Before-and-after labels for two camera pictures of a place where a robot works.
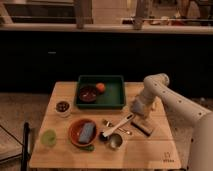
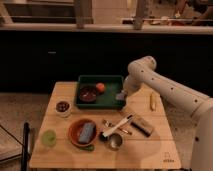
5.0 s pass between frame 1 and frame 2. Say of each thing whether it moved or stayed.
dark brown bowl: stayed
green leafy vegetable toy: stayed
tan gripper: moved
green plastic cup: stayed
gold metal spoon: stayed
